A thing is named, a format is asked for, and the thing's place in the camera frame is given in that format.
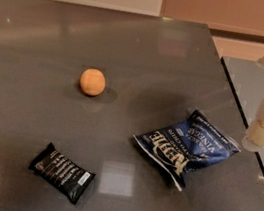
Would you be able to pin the orange fruit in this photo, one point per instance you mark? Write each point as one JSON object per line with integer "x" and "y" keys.
{"x": 92, "y": 82}

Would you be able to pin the black snack bar wrapper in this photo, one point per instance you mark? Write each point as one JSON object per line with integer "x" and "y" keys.
{"x": 62, "y": 173}

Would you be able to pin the grey side table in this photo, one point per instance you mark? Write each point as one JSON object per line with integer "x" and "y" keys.
{"x": 262, "y": 110}

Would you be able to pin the blue kettle chip bag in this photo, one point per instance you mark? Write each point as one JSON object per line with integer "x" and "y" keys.
{"x": 187, "y": 146}

